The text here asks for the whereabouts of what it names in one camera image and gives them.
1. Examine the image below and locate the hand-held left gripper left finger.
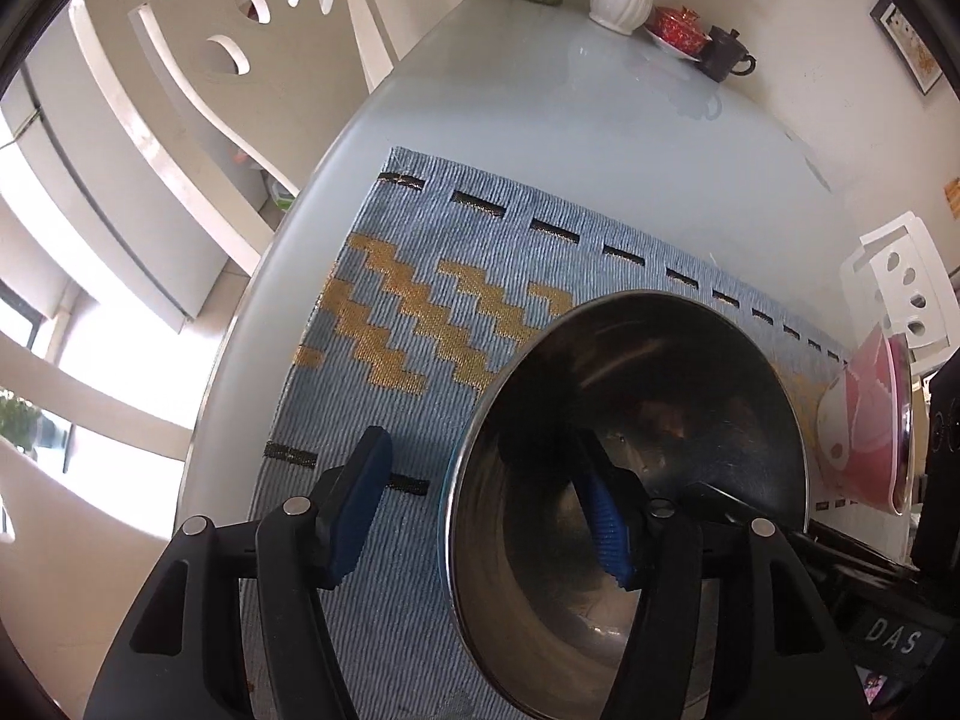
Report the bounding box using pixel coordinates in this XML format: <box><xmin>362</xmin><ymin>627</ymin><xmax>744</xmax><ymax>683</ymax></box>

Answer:
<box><xmin>82</xmin><ymin>426</ymin><xmax>394</xmax><ymax>720</ymax></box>

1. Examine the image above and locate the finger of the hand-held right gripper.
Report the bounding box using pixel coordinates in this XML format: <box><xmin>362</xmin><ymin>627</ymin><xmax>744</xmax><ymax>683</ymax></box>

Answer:
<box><xmin>686</xmin><ymin>480</ymin><xmax>818</xmax><ymax>541</ymax></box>

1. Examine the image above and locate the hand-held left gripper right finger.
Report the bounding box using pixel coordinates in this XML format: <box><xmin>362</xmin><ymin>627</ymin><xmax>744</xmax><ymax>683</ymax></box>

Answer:
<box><xmin>576</xmin><ymin>426</ymin><xmax>863</xmax><ymax>720</ymax></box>

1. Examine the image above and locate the blue steel-lined bowl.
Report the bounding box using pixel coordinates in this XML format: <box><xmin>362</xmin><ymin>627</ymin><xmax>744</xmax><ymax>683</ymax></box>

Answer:
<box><xmin>435</xmin><ymin>289</ymin><xmax>815</xmax><ymax>720</ymax></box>

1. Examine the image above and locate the blue woven placemat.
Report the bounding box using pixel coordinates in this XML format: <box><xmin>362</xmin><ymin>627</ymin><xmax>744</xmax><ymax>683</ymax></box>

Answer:
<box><xmin>240</xmin><ymin>146</ymin><xmax>912</xmax><ymax>720</ymax></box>

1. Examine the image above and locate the pink bowl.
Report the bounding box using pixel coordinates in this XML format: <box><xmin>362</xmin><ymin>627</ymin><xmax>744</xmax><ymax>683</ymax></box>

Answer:
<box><xmin>814</xmin><ymin>330</ymin><xmax>914</xmax><ymax>517</ymax></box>

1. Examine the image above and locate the white chair with oval holes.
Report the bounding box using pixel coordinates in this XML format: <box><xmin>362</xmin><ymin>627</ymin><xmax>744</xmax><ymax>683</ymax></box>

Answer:
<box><xmin>840</xmin><ymin>210</ymin><xmax>955</xmax><ymax>352</ymax></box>
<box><xmin>71</xmin><ymin>0</ymin><xmax>398</xmax><ymax>278</ymax></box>

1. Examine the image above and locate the dark brown teapot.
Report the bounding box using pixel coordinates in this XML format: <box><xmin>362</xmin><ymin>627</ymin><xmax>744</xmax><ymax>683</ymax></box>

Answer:
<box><xmin>701</xmin><ymin>26</ymin><xmax>757</xmax><ymax>83</ymax></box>

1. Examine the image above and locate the red teacup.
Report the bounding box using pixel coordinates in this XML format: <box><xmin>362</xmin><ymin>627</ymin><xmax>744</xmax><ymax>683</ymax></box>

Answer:
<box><xmin>646</xmin><ymin>6</ymin><xmax>707</xmax><ymax>59</ymax></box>

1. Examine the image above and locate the framed wall picture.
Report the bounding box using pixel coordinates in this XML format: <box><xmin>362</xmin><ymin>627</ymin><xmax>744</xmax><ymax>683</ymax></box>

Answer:
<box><xmin>870</xmin><ymin>0</ymin><xmax>944</xmax><ymax>95</ymax></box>

